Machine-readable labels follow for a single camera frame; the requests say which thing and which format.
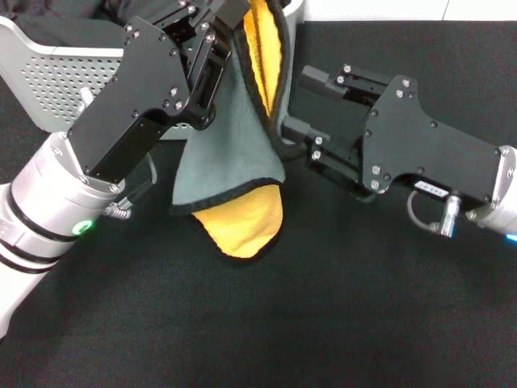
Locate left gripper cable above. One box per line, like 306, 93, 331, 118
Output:
103, 152, 159, 221

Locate black cloth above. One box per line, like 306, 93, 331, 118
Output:
0, 0, 183, 44

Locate black tablecloth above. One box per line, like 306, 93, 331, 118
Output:
0, 19, 517, 388

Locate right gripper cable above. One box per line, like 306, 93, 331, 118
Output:
406, 188, 462, 238

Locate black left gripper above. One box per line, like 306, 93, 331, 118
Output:
66, 0, 252, 183

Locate yellow and grey towel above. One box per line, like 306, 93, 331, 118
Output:
168, 0, 308, 264

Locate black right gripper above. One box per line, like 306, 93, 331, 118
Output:
281, 63, 504, 204

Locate grey perforated storage box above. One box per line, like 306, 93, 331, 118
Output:
0, 0, 306, 141

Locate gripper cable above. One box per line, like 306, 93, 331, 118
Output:
103, 152, 159, 221
406, 188, 462, 238

